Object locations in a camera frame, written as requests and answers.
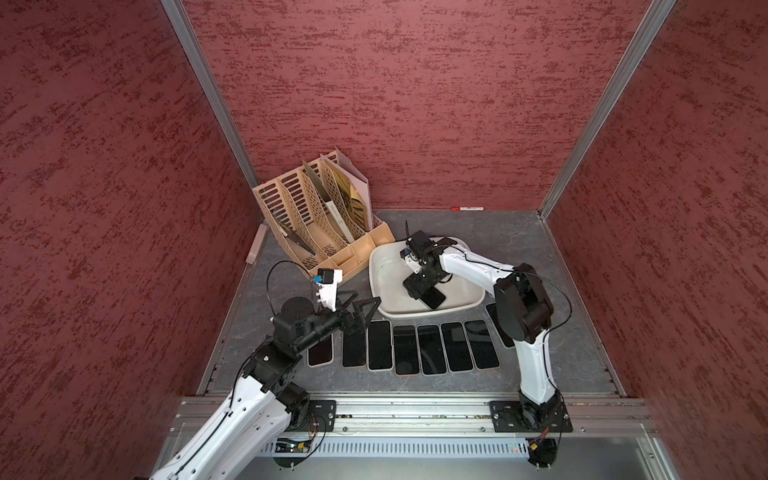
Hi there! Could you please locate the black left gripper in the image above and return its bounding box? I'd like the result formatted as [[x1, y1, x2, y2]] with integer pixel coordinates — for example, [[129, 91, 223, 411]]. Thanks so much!
[[295, 288, 381, 353]]

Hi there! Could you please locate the black phone without case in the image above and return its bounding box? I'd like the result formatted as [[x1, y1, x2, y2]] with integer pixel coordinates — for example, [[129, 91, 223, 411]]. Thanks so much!
[[419, 287, 446, 310]]

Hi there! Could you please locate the small phone pink case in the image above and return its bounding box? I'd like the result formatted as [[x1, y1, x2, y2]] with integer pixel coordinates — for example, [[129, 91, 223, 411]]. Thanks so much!
[[464, 320, 500, 370]]

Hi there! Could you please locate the dark phone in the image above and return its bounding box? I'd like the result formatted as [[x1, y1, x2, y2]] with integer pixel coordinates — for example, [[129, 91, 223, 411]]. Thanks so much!
[[485, 303, 515, 349]]

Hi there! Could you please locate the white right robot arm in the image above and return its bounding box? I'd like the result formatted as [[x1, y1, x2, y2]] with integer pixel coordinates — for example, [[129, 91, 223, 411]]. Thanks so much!
[[401, 231, 560, 432]]

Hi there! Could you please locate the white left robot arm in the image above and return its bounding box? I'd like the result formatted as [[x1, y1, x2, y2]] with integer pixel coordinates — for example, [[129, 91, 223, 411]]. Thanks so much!
[[151, 291, 381, 479]]

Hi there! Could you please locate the white plastic storage tub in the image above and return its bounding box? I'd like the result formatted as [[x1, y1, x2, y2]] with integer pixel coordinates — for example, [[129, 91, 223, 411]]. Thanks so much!
[[369, 241, 486, 319]]

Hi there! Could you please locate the gold patterned folder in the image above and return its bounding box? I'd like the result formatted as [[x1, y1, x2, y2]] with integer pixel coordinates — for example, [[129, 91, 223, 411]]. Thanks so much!
[[329, 164, 371, 232]]

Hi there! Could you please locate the beige desk file organizer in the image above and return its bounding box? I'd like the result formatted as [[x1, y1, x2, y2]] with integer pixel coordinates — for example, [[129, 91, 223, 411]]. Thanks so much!
[[253, 149, 394, 281]]

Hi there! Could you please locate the black notebook in organizer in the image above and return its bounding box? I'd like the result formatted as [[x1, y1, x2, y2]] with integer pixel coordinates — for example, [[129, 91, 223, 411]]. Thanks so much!
[[277, 220, 315, 255]]

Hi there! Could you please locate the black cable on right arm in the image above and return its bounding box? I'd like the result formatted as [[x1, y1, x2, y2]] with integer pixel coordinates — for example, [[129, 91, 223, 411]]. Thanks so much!
[[449, 245, 574, 337]]

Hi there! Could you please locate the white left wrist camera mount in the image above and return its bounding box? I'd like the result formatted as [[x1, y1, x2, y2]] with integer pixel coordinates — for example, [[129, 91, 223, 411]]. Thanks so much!
[[312, 268, 343, 311]]

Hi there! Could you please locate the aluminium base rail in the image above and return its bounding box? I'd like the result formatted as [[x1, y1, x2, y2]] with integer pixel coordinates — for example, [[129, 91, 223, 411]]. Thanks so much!
[[179, 392, 655, 463]]

